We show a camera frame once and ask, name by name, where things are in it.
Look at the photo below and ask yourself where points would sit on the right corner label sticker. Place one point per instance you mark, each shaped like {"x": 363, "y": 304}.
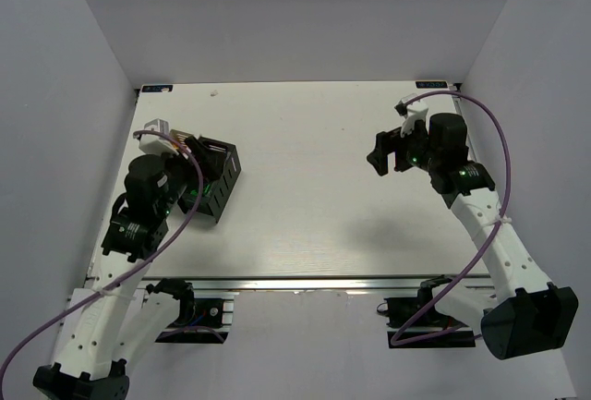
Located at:
{"x": 431, "y": 84}

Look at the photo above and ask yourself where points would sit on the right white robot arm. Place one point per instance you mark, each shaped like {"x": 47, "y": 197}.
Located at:
{"x": 528, "y": 313}

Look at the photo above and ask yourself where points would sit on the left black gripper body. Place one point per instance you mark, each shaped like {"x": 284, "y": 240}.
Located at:
{"x": 192, "y": 160}

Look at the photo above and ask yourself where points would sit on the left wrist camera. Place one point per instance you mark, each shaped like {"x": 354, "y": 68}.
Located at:
{"x": 154, "y": 144}

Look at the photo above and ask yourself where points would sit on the left corner label sticker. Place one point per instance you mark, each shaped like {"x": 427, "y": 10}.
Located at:
{"x": 157, "y": 88}

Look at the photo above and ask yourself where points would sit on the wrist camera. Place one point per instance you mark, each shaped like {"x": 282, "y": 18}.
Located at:
{"x": 412, "y": 110}
{"x": 154, "y": 144}

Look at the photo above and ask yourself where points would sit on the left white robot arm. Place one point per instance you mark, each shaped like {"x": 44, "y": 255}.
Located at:
{"x": 97, "y": 359}

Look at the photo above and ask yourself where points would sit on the corner label sticker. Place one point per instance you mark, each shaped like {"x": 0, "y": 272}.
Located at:
{"x": 157, "y": 88}
{"x": 431, "y": 84}

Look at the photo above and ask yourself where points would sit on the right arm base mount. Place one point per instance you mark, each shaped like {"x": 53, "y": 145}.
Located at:
{"x": 397, "y": 310}

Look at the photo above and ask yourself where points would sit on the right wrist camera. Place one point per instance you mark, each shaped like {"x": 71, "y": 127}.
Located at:
{"x": 412, "y": 110}

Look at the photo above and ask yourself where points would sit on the black slotted container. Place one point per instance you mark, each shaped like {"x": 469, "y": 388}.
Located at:
{"x": 219, "y": 165}

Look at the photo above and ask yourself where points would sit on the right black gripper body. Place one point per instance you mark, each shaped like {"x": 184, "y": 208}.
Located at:
{"x": 397, "y": 150}

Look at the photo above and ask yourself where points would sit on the white slotted container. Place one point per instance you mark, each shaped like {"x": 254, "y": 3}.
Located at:
{"x": 180, "y": 136}

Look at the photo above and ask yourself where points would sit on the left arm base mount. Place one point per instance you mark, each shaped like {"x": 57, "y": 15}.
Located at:
{"x": 200, "y": 320}

